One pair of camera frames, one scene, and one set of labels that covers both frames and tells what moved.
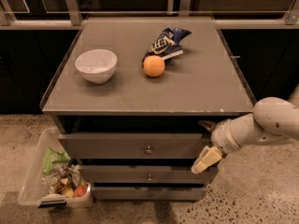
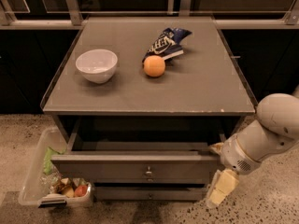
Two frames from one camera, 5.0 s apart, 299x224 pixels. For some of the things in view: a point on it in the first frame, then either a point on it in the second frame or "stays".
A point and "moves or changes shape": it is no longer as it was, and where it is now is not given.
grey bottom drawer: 149,193 stays
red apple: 80,190 stays
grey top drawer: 131,146 moves or changes shape
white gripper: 220,136 to 237,154
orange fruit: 153,65 stays
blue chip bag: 167,44 stays
